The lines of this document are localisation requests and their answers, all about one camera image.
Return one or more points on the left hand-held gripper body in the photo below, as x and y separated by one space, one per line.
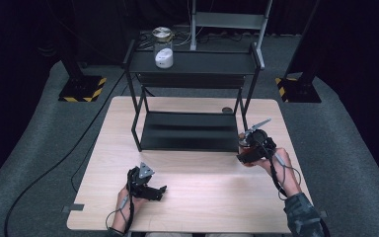
141 179

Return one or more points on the grey tape strip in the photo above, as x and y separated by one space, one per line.
74 207
323 214

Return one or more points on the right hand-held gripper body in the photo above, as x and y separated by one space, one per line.
260 141

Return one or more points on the black stand base yellow stripes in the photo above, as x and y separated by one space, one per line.
297 89
82 88

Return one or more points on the person's right hand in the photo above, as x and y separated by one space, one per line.
283 168

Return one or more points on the black two-tier metal rack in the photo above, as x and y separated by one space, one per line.
190 131

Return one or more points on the person's left hand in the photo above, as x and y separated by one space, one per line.
125 207

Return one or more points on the round dark table grommet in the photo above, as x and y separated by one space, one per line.
227 109

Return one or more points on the grey metal stand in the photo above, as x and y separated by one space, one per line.
230 20

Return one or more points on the glass jar with white contents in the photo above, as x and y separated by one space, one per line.
163 49

